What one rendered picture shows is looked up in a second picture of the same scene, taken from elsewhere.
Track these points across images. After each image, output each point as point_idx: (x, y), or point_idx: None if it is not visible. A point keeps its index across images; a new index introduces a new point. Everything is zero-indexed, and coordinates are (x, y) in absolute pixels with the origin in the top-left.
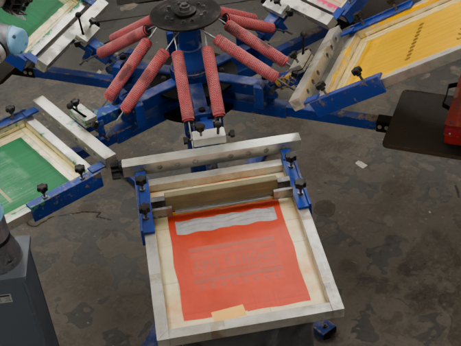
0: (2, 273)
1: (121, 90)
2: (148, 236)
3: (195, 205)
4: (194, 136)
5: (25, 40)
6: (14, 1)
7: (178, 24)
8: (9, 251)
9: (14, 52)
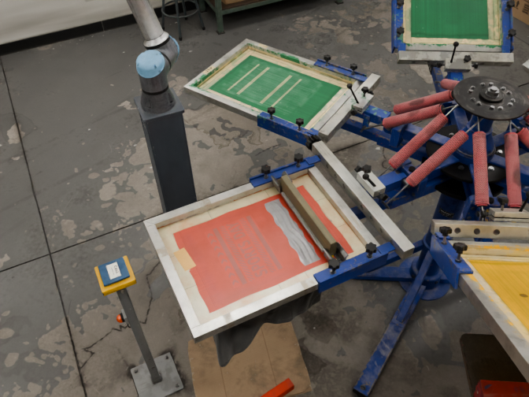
0: (143, 109)
1: None
2: (249, 185)
3: (291, 202)
4: (362, 172)
5: None
6: None
7: (466, 97)
8: (151, 101)
9: None
